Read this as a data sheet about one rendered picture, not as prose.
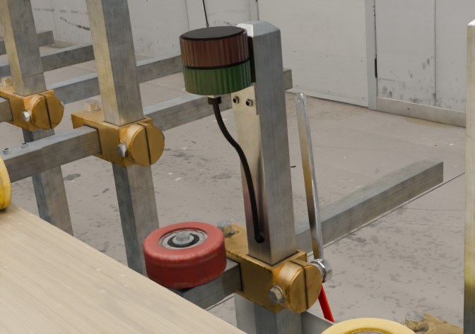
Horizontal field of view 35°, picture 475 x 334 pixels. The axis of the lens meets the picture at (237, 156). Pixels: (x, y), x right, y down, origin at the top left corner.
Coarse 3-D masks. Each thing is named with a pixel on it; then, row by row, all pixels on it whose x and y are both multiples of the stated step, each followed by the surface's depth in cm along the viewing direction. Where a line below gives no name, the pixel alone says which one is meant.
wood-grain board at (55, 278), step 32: (0, 224) 82; (32, 224) 81; (0, 256) 74; (32, 256) 74; (64, 256) 73; (96, 256) 73; (0, 288) 68; (32, 288) 68; (64, 288) 67; (96, 288) 67; (128, 288) 66; (160, 288) 66; (0, 320) 63; (32, 320) 63; (64, 320) 62; (96, 320) 62; (128, 320) 61; (160, 320) 61; (192, 320) 60
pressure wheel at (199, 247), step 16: (176, 224) 76; (192, 224) 76; (208, 224) 76; (144, 240) 74; (160, 240) 74; (176, 240) 73; (192, 240) 73; (208, 240) 72; (224, 240) 73; (144, 256) 72; (160, 256) 70; (176, 256) 70; (192, 256) 70; (208, 256) 70; (224, 256) 73; (160, 272) 71; (176, 272) 70; (192, 272) 70; (208, 272) 71; (176, 288) 71
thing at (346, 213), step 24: (408, 168) 97; (432, 168) 97; (360, 192) 91; (384, 192) 91; (408, 192) 94; (336, 216) 86; (360, 216) 89; (168, 288) 74; (192, 288) 73; (216, 288) 75; (240, 288) 78
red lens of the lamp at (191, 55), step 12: (180, 36) 66; (240, 36) 64; (180, 48) 65; (192, 48) 63; (204, 48) 63; (216, 48) 63; (228, 48) 63; (240, 48) 64; (192, 60) 64; (204, 60) 63; (216, 60) 63; (228, 60) 63; (240, 60) 64
